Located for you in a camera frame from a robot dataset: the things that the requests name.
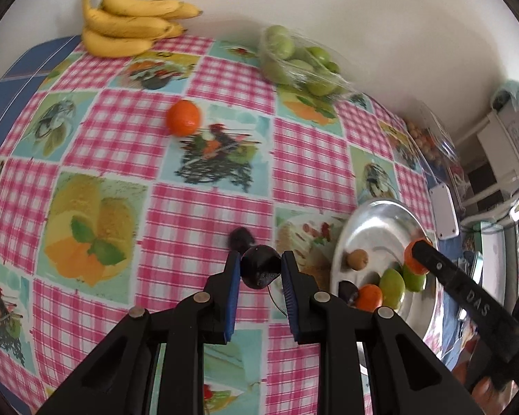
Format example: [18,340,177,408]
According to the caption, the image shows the round metal bowl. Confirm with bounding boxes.
[330,199,449,377]

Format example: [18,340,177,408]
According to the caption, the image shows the bag of small fruits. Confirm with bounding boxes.
[404,104,459,169]

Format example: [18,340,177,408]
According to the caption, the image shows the bag of green apples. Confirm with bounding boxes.
[258,25,355,98]

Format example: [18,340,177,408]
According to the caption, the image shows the dark purple plum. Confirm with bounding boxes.
[338,281,359,307]
[241,245,283,290]
[228,227,256,253]

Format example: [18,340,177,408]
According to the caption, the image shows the pack of green jujubes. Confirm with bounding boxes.
[262,26,342,96]

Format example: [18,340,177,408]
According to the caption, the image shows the small orange tangerine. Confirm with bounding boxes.
[166,99,201,136]

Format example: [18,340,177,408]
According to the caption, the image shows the yellow banana bunch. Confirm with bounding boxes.
[81,0,204,58]

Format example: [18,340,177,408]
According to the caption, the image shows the white plastic device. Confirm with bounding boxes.
[428,184,460,240]

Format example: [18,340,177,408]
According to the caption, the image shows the white chair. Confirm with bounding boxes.
[452,80,519,225]

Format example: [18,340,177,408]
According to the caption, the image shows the large green mango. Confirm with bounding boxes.
[379,268,406,311]

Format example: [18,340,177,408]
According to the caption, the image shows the large orange tangerine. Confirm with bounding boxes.
[355,284,384,312]

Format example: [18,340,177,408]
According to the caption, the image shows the brown kiwi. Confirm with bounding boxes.
[345,248,370,271]

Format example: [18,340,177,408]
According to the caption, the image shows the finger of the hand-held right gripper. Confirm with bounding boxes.
[411,239,519,364]

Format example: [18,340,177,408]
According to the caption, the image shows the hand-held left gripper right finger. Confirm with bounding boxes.
[281,251,485,415]

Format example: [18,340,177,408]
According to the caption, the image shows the medium orange tangerine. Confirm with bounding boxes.
[403,238,433,275]

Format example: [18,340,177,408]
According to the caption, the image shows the pink checked printed tablecloth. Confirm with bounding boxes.
[0,35,472,415]

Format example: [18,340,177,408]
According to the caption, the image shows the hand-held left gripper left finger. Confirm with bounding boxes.
[35,250,243,415]

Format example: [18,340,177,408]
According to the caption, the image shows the person's right hand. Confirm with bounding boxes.
[447,354,519,415]

